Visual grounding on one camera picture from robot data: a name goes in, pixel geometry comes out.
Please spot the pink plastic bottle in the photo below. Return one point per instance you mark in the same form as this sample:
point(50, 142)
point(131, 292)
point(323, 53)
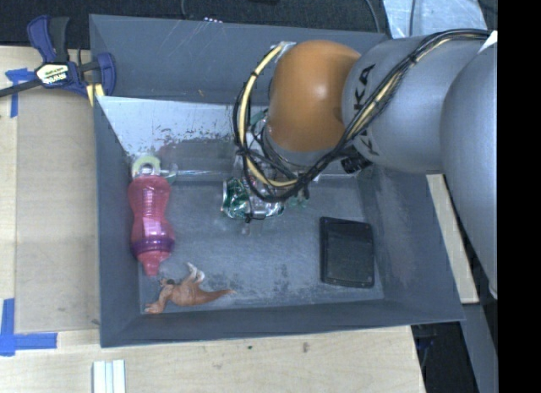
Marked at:
point(150, 218)

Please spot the orange toy dinosaur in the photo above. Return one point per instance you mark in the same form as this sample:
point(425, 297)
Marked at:
point(188, 292)

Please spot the black cylinder on white bracket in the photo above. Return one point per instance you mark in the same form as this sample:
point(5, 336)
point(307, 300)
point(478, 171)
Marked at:
point(356, 164)

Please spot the grey metal bin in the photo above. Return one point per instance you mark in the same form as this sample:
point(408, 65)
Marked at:
point(262, 252)

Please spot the black square box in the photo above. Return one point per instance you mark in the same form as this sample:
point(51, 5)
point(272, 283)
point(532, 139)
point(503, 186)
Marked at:
point(347, 252)

